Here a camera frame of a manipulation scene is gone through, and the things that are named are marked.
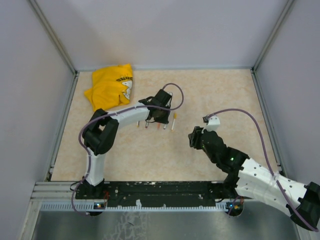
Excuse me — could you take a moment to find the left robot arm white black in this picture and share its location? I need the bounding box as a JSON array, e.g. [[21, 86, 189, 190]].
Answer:
[[75, 89, 173, 199]]

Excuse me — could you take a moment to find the yellow folded shirt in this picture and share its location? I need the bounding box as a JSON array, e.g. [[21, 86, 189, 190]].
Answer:
[[84, 63, 134, 111]]

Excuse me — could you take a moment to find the aluminium frame side rail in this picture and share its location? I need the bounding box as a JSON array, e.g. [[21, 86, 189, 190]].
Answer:
[[250, 68, 287, 177]]

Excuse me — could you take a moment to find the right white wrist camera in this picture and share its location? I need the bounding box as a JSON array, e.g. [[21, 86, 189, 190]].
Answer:
[[203, 115, 221, 132]]

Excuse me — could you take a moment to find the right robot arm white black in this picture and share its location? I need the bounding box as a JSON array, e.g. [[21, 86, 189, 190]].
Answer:
[[188, 126, 320, 232]]

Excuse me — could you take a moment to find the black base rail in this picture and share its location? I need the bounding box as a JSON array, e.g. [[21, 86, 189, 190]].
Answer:
[[75, 181, 236, 208]]

